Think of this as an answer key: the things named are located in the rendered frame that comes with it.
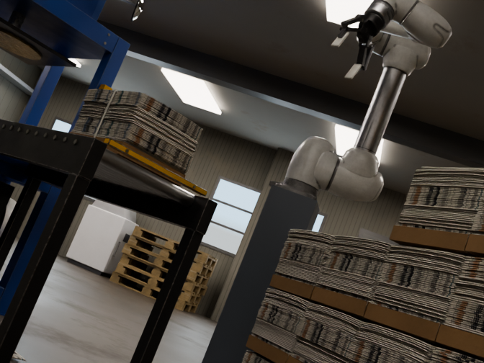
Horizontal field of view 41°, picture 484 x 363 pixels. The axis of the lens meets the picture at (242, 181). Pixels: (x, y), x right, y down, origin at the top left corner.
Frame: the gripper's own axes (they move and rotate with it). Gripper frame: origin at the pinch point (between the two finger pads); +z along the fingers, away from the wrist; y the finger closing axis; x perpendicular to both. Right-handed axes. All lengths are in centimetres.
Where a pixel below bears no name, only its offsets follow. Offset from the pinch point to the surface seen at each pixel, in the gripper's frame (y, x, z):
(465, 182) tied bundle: 9, -56, 31
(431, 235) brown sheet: 15, -51, 45
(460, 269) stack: 14, -64, 53
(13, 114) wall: 351, 948, -151
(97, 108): -15, 69, 52
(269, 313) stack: 53, 7, 71
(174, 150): 3, 42, 49
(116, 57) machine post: 25, 165, -11
